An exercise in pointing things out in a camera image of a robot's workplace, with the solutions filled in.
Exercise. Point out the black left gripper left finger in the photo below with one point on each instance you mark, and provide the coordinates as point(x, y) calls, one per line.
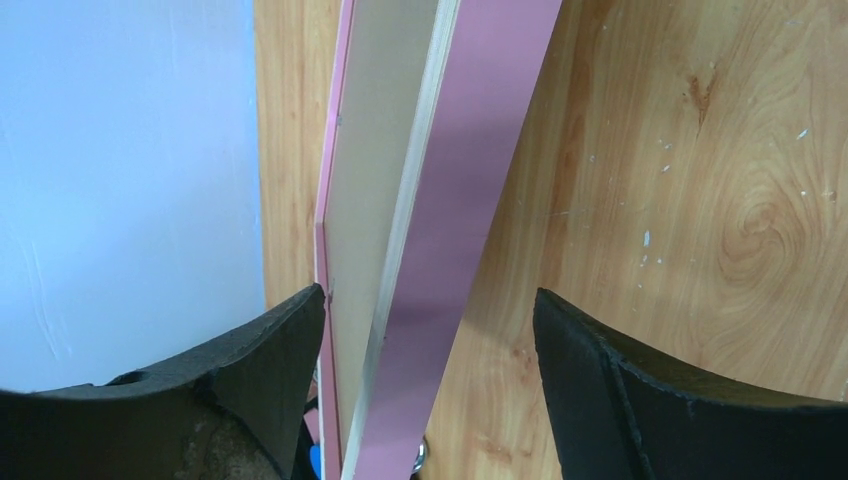
point(230, 408)

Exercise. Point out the wooden picture frame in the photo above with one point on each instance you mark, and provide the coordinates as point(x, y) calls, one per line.
point(481, 70)

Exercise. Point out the brown backing board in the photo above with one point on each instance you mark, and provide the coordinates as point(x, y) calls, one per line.
point(385, 60)

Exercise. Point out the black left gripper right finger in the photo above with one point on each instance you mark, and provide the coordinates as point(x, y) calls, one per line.
point(621, 409)

